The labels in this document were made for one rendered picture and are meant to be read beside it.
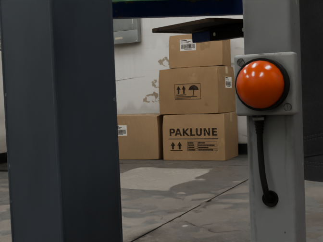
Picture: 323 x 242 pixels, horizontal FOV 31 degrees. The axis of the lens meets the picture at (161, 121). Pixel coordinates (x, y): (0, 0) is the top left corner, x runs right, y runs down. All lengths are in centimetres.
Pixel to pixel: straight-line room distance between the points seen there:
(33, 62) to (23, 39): 6
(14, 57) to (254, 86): 84
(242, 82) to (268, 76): 2
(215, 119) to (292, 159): 475
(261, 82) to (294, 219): 12
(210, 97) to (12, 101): 407
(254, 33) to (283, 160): 11
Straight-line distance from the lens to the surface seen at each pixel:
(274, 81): 45
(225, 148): 524
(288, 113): 48
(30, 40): 120
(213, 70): 523
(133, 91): 610
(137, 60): 607
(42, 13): 117
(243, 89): 46
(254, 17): 50
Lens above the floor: 65
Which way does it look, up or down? 3 degrees down
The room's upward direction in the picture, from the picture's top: 2 degrees counter-clockwise
